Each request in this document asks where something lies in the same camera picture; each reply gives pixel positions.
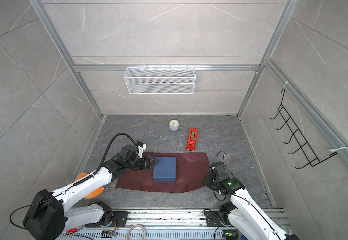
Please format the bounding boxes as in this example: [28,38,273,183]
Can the coiled grey cable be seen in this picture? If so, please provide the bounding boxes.
[127,223,147,240]

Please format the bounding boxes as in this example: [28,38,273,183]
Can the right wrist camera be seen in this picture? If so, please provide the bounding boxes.
[210,162,230,181]

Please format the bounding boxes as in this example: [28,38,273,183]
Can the aluminium front rail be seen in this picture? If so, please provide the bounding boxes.
[56,209,289,240]

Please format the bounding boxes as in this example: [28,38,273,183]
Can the black wire hook rack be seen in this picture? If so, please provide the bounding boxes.
[269,89,338,170]

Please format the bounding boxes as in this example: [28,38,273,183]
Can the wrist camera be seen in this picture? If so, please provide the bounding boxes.
[120,141,147,160]
[210,162,230,181]

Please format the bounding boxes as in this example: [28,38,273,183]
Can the orange plush toy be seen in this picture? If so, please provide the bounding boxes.
[75,173,105,200]

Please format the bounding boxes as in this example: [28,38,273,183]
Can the small round white clock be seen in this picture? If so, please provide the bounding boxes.
[169,119,181,132]

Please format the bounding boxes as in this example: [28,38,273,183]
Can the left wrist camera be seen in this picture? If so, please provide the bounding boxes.
[120,141,147,160]

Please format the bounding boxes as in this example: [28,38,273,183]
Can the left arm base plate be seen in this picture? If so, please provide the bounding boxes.
[100,211,129,228]

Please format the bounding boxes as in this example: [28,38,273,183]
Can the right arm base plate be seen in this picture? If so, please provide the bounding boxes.
[203,209,230,227]

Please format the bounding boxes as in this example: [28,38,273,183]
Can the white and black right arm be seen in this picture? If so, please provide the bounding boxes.
[204,168,299,240]

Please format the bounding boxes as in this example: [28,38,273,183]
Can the white wire mesh basket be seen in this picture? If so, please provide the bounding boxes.
[124,67,196,95]

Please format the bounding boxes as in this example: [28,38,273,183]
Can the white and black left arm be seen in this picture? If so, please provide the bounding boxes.
[15,141,159,240]

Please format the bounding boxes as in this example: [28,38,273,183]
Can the red and white marker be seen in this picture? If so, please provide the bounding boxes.
[65,228,78,234]

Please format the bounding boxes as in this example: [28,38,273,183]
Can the red tape dispenser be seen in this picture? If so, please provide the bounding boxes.
[186,128,198,151]

